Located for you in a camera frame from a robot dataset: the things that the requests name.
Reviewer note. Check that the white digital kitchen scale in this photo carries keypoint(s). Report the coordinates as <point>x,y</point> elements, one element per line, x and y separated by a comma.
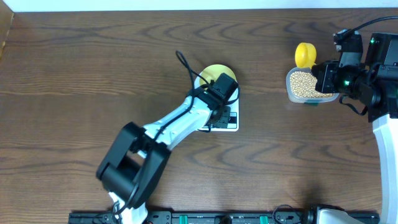
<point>233,115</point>

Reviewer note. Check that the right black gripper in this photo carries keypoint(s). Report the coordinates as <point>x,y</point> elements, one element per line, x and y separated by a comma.
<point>324,79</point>

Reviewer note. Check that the clear plastic soybean container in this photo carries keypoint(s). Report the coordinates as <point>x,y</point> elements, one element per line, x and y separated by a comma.
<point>300,85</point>

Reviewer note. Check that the pale yellow bowl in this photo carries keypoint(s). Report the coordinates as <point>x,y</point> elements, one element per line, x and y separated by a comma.
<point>212,72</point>

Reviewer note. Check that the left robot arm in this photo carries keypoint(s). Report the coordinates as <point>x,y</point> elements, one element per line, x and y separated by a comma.
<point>132,168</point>

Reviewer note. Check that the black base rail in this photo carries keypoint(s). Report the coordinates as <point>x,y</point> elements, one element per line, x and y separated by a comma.
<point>282,214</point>

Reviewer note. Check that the yellow measuring scoop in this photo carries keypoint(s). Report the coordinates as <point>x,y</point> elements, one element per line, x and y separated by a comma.
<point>305,55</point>

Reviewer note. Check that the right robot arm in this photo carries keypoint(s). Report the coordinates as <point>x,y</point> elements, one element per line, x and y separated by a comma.
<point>373,82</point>

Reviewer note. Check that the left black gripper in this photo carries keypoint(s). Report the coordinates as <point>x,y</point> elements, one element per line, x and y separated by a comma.
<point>221,122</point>

